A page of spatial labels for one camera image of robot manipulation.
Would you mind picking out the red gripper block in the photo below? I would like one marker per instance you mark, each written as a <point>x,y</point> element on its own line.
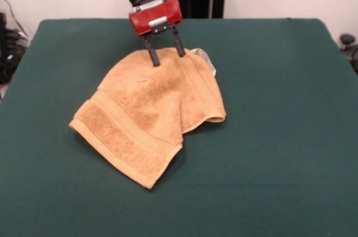
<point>156,16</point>

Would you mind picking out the tan terry towel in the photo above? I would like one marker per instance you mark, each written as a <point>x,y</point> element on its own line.
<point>145,103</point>

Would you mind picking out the dark green table cloth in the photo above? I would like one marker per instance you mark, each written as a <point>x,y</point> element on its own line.
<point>279,136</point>

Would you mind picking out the black equipment pile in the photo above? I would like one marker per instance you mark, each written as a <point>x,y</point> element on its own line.
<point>11,52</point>

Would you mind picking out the grey office chair base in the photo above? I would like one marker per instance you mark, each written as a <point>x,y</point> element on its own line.
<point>349,47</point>

